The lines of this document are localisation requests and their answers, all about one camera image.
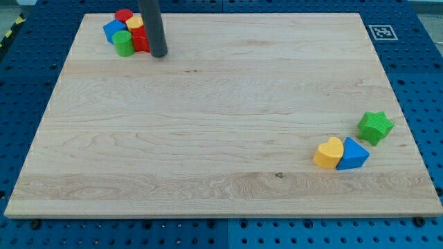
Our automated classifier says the yellow heart block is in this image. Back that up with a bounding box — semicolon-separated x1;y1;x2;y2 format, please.
313;137;344;169

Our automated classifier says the blue triangle block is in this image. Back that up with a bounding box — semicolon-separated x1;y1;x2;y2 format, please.
336;137;370;170

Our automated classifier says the wooden board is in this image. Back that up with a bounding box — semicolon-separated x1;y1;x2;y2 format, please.
5;13;442;219

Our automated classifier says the yellow hexagon block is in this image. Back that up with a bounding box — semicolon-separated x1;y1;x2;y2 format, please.
125;16;143;31

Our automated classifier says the green star block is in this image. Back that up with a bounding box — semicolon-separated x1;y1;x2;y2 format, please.
357;111;395;146

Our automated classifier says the red cylinder block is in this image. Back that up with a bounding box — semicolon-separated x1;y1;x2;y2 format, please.
114;8;134;23

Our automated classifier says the blue cube block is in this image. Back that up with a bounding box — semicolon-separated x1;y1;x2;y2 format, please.
103;19;127;44

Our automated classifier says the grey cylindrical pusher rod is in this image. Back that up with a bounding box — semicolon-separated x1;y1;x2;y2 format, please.
138;0;168;58

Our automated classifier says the white fiducial marker tag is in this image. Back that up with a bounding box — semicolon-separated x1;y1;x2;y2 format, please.
368;24;398;41

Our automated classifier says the green cylinder block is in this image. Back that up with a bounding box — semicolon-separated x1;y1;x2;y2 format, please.
111;30;135;57

